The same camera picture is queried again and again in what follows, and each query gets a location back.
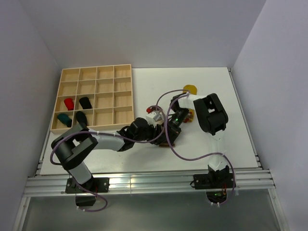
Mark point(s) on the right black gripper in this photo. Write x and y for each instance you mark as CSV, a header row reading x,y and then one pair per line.
x,y
173,132

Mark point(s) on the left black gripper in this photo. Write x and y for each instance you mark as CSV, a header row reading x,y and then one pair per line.
x,y
156,132

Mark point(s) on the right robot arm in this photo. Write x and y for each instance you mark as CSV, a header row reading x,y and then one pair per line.
x,y
212,119

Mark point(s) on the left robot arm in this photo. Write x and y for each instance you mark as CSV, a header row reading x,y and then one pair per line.
x,y
70,149

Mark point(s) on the yellow cartoon sock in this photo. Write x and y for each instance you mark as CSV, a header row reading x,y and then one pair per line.
x,y
192,90

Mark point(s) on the wooden compartment tray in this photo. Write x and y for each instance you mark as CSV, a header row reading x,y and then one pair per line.
x,y
109,89

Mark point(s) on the black rolled sock lower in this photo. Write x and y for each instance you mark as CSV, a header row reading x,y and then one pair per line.
x,y
81,118

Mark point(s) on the black rolled sock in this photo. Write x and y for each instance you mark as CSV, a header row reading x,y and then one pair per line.
x,y
85,103
81,118

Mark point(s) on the black rolled sock upper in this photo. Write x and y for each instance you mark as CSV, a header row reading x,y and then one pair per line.
x,y
85,103

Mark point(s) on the red rolled sock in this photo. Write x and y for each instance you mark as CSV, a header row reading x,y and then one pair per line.
x,y
69,104

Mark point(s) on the teal rolled sock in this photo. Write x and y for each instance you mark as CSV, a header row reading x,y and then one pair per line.
x,y
65,119

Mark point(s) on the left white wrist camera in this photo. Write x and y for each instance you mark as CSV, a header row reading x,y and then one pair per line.
x,y
154,118

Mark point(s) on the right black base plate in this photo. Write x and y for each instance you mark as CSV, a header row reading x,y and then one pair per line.
x,y
204,181

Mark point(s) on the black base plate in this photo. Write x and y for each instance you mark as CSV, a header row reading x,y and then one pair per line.
x,y
204,181
95,185

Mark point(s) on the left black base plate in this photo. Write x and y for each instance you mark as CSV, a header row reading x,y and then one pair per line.
x,y
95,185

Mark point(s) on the aluminium front rail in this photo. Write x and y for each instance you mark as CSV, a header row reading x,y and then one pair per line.
x,y
152,182

